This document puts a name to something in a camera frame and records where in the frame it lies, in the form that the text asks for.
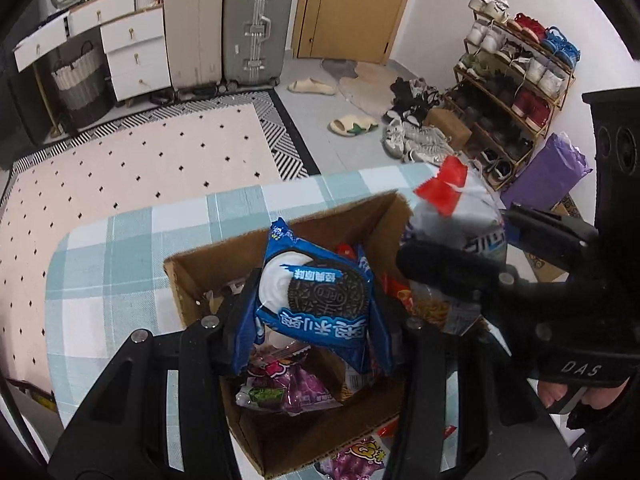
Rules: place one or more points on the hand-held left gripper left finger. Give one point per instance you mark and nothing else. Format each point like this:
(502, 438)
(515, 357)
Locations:
(235, 320)

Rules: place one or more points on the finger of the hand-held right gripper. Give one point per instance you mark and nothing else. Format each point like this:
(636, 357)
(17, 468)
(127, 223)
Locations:
(555, 240)
(450, 267)

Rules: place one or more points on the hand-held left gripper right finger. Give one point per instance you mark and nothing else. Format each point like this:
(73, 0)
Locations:
(400, 345)

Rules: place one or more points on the white red chip bag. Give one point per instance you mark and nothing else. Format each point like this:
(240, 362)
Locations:
(460, 215)

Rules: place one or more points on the blue cookie packet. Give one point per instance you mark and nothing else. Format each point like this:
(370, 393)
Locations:
(315, 300)

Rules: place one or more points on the brown cardboard box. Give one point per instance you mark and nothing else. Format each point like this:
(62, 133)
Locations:
(310, 440)

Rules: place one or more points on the person's right hand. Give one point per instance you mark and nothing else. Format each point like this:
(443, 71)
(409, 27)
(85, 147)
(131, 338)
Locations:
(552, 395)

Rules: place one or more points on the printed flat cardboard box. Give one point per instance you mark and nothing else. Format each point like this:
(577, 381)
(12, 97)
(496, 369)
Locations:
(545, 265)

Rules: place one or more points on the purple plastic bag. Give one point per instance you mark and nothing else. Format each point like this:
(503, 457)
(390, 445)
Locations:
(545, 175)

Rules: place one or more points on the wooden shoe rack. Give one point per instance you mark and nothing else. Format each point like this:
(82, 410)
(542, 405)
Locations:
(500, 125)

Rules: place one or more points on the teal white checked tablecloth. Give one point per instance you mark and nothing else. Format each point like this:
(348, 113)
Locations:
(110, 280)

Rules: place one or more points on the small plain cardboard box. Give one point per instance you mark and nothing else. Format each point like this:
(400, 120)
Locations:
(452, 127)

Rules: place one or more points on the pile of loose sneakers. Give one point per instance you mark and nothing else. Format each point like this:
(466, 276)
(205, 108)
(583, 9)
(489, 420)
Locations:
(415, 130)

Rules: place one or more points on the row of shoes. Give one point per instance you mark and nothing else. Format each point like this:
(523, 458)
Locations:
(530, 70)

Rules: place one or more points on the beige green slipper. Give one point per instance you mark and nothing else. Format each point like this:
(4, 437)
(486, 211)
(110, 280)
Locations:
(352, 125)

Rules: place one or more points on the pink dotted rug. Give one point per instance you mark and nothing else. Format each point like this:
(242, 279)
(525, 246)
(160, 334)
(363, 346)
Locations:
(125, 170)

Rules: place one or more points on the grey beige floor mat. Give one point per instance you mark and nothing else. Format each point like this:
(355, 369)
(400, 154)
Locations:
(360, 85)

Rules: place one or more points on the wooden door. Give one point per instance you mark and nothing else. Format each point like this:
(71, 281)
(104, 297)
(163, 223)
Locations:
(350, 10)

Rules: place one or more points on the woven grey laundry basket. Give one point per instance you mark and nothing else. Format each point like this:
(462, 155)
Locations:
(80, 82)

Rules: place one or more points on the white drawer dresser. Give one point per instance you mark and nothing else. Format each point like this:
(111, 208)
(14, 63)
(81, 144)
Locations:
(130, 45)

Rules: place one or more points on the silver suitcase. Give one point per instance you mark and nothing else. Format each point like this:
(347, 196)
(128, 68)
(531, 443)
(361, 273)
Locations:
(257, 25)

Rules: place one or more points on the beige suitcase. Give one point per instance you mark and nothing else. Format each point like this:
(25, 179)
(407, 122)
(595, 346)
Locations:
(195, 25)

